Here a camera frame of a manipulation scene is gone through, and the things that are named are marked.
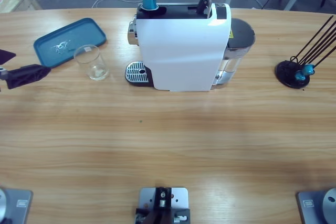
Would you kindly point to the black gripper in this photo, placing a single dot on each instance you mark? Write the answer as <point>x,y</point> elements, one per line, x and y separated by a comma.
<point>3,74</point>

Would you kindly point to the blue coffee capsule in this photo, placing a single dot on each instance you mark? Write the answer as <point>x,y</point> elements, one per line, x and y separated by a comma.
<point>308,69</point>
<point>299,77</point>
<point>149,0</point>

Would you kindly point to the white capsule coffee machine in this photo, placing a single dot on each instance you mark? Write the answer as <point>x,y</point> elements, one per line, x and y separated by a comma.
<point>183,51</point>

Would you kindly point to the teal plastic serving tray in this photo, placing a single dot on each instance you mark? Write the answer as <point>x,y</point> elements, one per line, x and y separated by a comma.
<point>68,37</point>

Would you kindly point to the pale wooden crate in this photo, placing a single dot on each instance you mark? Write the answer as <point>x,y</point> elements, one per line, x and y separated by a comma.
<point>13,1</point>

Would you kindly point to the clear drinking glass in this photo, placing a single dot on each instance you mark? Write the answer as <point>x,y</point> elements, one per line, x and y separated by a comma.
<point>93,66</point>

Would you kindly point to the black drip tray metal grate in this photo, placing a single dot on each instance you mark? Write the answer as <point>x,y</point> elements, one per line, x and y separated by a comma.
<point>136,73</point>

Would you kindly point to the clear water tank black lid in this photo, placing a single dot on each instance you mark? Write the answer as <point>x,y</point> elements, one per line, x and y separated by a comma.
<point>240,35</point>

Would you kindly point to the black capsule holder with rods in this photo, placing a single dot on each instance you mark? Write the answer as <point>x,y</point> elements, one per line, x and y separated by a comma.
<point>284,69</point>

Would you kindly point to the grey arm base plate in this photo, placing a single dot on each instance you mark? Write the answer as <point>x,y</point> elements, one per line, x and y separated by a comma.
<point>13,205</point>
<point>320,205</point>

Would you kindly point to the white camera mount dark post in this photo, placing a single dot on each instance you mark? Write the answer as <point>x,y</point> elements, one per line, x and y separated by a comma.
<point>162,203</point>

